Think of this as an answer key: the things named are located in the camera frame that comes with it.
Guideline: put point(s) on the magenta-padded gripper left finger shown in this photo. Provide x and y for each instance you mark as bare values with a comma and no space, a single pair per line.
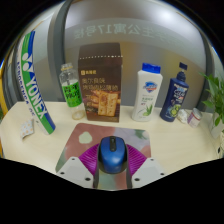
75,168

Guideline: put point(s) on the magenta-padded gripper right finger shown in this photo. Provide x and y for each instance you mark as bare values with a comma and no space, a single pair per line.
148,168

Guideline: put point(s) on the blue and black computer mouse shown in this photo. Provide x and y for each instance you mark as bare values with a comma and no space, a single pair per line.
112,154

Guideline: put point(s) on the pink and green mouse pad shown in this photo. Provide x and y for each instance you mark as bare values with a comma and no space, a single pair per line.
76,140

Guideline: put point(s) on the small patterned tissue packet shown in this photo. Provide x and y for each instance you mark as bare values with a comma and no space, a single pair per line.
27,128

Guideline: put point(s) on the crumpled white wrapper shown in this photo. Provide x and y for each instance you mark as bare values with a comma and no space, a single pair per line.
182,116

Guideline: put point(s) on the white bottle with blue cap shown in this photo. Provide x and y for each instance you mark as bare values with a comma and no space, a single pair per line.
147,93

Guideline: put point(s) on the dark blue pump bottle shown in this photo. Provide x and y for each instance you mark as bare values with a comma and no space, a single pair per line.
175,96

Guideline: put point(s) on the clear bottle with green label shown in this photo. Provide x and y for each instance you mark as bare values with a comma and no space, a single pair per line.
72,91

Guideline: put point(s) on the brown cracker box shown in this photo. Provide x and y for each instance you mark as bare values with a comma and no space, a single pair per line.
100,83

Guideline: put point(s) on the white and green shuttlecock tube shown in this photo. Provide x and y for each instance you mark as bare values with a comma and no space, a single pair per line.
33,86

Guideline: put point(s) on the green plant in white pot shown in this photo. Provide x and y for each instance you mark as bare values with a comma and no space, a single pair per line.
216,100

